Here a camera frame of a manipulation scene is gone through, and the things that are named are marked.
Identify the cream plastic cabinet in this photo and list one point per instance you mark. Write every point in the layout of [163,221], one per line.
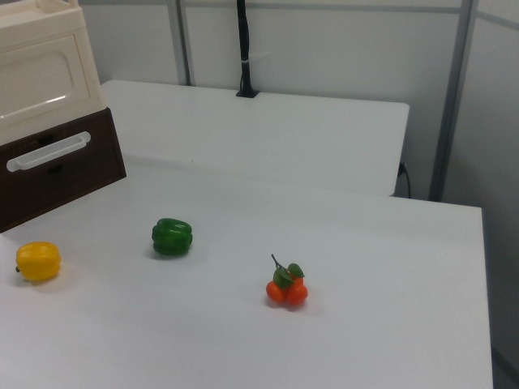
[40,22]

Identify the orange tangerine cluster with leaves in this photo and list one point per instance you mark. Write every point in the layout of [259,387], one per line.
[275,292]

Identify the dark brown drawer box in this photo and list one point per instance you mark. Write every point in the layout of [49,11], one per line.
[61,190]

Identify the grey metal partition post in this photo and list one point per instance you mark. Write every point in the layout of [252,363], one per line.
[184,40]
[452,101]

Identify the yellow bell pepper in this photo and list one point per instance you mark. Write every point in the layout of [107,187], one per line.
[38,262]

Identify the black pole stand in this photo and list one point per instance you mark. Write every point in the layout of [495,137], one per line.
[244,48]

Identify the cream cabinet door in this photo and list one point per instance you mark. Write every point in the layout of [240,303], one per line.
[36,77]

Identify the green bell pepper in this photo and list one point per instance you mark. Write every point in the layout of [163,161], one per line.
[172,239]

